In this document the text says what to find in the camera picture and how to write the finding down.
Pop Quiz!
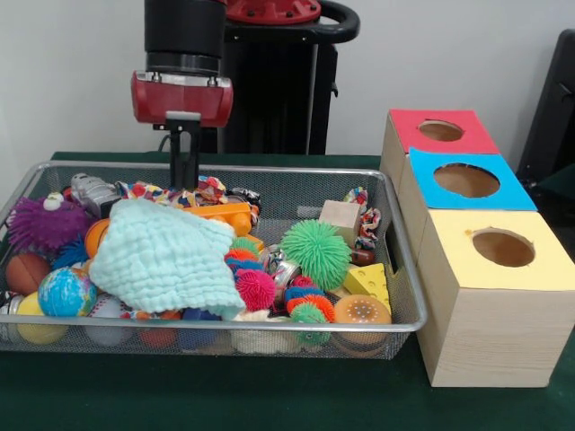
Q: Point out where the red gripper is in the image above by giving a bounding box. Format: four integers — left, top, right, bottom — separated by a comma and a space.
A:
130, 70, 234, 189

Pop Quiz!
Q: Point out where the mint green cloth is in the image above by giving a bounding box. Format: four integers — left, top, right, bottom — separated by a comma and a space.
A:
88, 198, 247, 321

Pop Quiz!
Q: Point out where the wooden box with three holes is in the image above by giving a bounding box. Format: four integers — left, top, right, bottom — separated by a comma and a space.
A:
379, 108, 575, 388

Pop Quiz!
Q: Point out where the orange plastic toy block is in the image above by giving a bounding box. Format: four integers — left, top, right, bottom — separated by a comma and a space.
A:
183, 201, 252, 237

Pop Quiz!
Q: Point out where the orange basketball toy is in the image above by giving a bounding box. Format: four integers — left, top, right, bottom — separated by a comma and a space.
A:
84, 218, 111, 259

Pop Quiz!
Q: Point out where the purple spiky ball with eyes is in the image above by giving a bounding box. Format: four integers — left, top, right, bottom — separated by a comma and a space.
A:
7, 192, 93, 252

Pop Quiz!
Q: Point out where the plain green spiky ball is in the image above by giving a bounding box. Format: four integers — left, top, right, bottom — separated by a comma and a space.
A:
280, 218, 352, 291

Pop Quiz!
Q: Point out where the plain wooden cube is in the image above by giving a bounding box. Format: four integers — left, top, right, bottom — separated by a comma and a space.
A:
318, 200, 363, 237

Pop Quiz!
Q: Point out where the globe print ball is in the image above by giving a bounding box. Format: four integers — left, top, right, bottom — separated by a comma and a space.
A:
38, 266, 99, 318

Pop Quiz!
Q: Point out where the brown toy football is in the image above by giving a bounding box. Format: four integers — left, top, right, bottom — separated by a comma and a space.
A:
4, 252, 52, 296

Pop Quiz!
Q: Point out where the yellow toy cheese wedge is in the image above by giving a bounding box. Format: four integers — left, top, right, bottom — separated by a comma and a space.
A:
343, 262, 391, 311

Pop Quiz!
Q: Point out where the toy burger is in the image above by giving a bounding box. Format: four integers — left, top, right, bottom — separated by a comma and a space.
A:
332, 294, 393, 358

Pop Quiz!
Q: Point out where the dark green table cloth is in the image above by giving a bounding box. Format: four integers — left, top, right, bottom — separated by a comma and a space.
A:
0, 151, 575, 431

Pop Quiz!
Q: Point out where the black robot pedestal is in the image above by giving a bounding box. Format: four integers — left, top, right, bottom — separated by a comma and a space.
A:
199, 0, 360, 156

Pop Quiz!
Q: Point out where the wire mesh bin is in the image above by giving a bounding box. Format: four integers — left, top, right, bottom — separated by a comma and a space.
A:
0, 160, 428, 360

